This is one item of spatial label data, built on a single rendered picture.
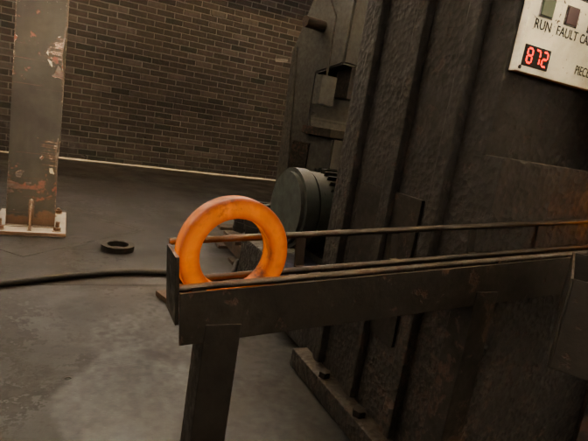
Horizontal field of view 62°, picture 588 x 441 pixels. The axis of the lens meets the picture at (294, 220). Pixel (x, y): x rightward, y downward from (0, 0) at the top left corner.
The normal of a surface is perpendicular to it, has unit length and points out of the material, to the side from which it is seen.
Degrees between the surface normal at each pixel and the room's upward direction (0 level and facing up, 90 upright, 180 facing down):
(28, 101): 90
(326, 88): 90
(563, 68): 90
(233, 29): 90
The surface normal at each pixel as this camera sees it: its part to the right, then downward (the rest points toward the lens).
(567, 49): 0.40, 0.24
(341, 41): -0.82, -0.02
